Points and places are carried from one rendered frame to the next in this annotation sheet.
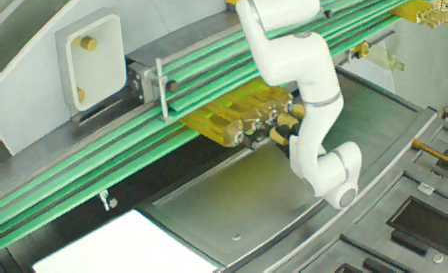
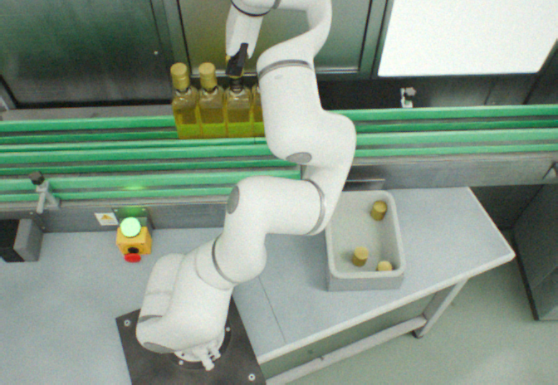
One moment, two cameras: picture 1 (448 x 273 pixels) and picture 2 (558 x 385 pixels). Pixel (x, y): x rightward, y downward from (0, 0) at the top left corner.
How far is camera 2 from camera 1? 0.83 m
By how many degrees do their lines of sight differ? 34
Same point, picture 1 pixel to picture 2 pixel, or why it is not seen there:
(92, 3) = (343, 303)
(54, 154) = (438, 165)
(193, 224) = (354, 30)
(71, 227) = (438, 90)
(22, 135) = (452, 200)
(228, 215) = not seen: hidden behind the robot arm
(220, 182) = not seen: hidden behind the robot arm
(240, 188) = (276, 39)
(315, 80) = (315, 96)
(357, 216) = not seen: outside the picture
